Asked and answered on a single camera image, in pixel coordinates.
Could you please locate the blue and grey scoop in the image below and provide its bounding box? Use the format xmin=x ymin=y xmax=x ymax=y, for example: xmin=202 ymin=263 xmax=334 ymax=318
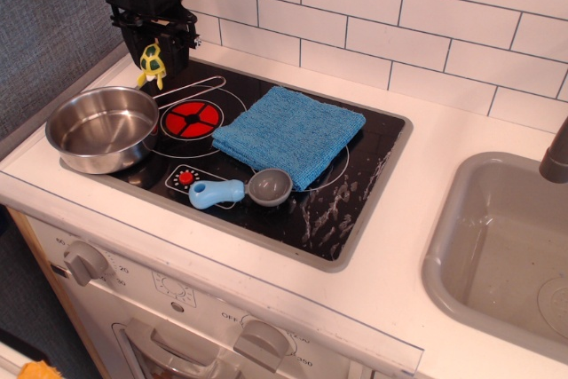
xmin=188 ymin=169 xmax=293 ymax=209

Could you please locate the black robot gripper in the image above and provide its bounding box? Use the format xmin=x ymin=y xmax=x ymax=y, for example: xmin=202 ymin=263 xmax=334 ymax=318
xmin=106 ymin=0 xmax=201 ymax=77

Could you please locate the grey plastic sink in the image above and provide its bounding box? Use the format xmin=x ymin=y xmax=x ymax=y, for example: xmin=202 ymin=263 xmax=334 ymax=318
xmin=422 ymin=152 xmax=567 ymax=363

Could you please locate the grey faucet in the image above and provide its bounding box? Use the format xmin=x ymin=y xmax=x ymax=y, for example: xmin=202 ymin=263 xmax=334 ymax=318
xmin=539 ymin=119 xmax=568 ymax=184

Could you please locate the yellow and green toy turtle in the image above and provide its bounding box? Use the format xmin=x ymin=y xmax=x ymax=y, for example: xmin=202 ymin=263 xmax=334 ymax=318
xmin=137 ymin=43 xmax=167 ymax=90

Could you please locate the black toy stovetop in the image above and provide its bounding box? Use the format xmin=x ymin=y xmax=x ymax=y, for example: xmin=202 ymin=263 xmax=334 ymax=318
xmin=82 ymin=61 xmax=413 ymax=272

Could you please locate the grey right oven knob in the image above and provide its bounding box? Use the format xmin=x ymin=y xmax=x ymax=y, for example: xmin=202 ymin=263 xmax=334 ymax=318
xmin=233 ymin=320 xmax=290 ymax=373

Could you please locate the stainless steel pan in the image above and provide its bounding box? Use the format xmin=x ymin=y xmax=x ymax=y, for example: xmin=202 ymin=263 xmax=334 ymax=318
xmin=45 ymin=75 xmax=226 ymax=174

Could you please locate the blue folded cloth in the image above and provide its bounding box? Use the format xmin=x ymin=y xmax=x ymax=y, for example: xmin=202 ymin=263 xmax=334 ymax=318
xmin=212 ymin=86 xmax=366 ymax=191

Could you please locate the grey oven knob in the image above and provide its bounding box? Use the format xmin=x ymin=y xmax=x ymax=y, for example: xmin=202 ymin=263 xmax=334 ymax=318
xmin=63 ymin=241 xmax=108 ymax=287
xmin=233 ymin=320 xmax=290 ymax=373

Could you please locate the white toy oven front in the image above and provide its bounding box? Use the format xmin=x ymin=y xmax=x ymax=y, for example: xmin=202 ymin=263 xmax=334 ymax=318
xmin=28 ymin=218 xmax=422 ymax=378

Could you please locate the yellow object at corner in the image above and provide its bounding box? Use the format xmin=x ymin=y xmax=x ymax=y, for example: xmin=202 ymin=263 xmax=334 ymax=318
xmin=17 ymin=360 xmax=63 ymax=379

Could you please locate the grey left oven knob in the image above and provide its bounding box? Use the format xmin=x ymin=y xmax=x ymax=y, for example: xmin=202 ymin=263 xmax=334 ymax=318
xmin=63 ymin=241 xmax=108 ymax=287

